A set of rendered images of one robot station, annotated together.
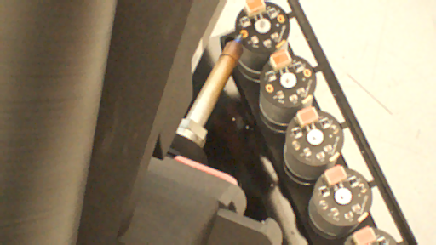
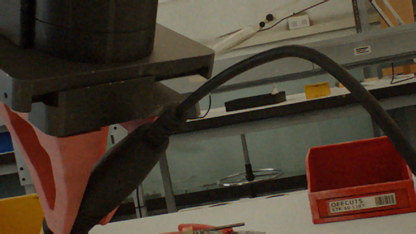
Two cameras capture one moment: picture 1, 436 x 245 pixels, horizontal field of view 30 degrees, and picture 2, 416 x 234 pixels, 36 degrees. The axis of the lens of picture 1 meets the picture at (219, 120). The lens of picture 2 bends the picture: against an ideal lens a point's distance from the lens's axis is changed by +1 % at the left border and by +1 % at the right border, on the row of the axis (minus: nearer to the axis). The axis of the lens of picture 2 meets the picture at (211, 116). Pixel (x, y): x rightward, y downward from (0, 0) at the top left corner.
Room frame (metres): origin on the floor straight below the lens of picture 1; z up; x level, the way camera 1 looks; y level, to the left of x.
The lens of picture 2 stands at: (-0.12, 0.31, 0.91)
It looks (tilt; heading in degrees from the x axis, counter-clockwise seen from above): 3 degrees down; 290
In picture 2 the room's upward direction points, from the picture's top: 10 degrees counter-clockwise
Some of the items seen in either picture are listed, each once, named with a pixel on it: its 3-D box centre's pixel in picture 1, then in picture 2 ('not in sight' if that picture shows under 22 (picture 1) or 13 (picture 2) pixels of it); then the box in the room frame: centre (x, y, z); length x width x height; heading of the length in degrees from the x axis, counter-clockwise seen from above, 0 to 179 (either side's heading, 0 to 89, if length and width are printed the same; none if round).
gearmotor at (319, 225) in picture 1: (336, 206); not in sight; (0.06, -0.05, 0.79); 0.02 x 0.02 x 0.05
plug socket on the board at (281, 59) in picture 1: (281, 63); not in sight; (0.12, -0.03, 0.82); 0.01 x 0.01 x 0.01; 15
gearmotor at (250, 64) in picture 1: (261, 46); not in sight; (0.14, -0.02, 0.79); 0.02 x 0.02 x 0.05
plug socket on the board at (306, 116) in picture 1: (307, 119); not in sight; (0.09, -0.04, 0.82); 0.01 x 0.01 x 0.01; 15
